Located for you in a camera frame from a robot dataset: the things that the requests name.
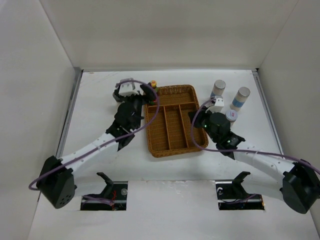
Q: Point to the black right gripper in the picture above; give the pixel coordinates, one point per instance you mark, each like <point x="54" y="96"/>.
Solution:
<point x="202" y="113"/>

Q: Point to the dark lid spice jar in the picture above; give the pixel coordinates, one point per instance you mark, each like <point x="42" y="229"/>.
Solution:
<point x="116" y="97"/>

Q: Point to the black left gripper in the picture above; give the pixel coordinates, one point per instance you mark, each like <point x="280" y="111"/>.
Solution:
<point x="148" y="95"/>

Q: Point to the yellow cap red sauce bottle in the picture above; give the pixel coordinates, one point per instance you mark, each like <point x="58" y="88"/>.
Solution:
<point x="153" y="84"/>

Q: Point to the blue label salt jar left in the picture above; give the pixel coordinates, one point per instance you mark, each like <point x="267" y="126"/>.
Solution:
<point x="218" y="89"/>

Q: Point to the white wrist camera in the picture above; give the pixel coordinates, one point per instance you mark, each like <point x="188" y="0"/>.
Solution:
<point x="127" y="87"/>
<point x="217" y="105"/>

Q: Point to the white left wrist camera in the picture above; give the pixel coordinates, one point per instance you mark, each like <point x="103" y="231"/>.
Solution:
<point x="127" y="87"/>

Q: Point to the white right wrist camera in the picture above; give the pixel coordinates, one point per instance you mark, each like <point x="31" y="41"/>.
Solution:
<point x="217" y="105"/>

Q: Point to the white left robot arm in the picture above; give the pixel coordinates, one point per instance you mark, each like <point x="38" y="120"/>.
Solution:
<point x="61" y="179"/>

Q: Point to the blue label salt jar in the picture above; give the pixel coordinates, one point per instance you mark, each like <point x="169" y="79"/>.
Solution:
<point x="218" y="89"/>
<point x="240" y="98"/>

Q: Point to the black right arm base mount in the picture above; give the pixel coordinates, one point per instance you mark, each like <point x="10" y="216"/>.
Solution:
<point x="231" y="196"/>

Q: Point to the brown wicker divided basket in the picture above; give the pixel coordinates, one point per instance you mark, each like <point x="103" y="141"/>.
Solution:
<point x="169" y="133"/>

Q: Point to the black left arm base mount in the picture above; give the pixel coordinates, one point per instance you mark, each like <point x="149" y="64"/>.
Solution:
<point x="113" y="197"/>

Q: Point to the blue label salt jar right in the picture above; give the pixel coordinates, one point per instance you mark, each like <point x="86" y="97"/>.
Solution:
<point x="240" y="98"/>

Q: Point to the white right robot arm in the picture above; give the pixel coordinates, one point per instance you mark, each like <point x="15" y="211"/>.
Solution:
<point x="296" y="183"/>

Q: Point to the red label spice jar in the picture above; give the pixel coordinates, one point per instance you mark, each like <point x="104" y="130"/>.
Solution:
<point x="231" y="115"/>

